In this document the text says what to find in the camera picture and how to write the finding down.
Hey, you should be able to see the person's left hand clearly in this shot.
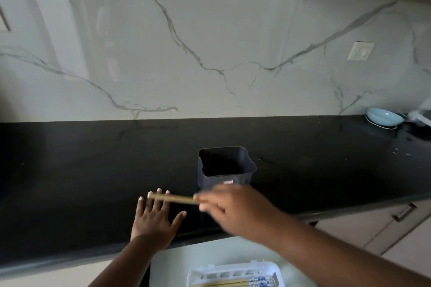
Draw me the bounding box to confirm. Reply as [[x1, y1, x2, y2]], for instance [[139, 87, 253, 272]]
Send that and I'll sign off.
[[130, 188, 188, 252]]

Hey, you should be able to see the person's right hand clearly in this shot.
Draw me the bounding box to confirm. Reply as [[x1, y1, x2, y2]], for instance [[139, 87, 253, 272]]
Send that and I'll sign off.
[[194, 184, 294, 245]]

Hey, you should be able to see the dark grey plastic container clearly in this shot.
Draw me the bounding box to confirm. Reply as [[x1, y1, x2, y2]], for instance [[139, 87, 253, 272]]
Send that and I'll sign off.
[[197, 146, 257, 191]]

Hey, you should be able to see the beige drawer with black handle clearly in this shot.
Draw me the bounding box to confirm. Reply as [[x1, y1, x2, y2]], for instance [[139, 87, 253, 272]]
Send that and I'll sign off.
[[140, 235, 319, 287]]

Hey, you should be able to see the white plastic drawer tray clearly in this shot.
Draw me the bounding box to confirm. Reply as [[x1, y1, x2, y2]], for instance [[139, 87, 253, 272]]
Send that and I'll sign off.
[[186, 261, 286, 287]]

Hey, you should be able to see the bundle of patterned chopsticks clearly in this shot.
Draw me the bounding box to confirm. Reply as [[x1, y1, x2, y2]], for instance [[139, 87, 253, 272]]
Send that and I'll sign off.
[[190, 276, 277, 287]]

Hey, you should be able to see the person's left forearm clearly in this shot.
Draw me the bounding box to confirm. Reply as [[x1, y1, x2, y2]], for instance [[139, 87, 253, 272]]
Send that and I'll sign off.
[[87, 236, 162, 287]]

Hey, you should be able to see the person's right forearm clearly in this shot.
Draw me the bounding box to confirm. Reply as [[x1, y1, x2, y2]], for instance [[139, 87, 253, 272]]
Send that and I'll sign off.
[[269, 216, 431, 287]]

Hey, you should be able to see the beige cabinet door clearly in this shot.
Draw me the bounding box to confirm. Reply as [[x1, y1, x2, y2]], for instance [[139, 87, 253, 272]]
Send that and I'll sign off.
[[363, 199, 431, 257], [0, 258, 115, 287], [313, 201, 415, 250]]

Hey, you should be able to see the light blue bowl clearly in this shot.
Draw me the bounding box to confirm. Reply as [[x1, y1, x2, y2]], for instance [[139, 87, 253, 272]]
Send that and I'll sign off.
[[365, 107, 405, 130]]

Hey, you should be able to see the white and black device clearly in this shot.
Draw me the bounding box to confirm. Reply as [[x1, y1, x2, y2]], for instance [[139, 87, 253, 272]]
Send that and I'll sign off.
[[405, 96, 431, 128]]

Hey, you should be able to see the white wall socket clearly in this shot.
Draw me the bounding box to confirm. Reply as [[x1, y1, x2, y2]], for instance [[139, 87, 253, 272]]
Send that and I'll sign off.
[[347, 41, 375, 62]]

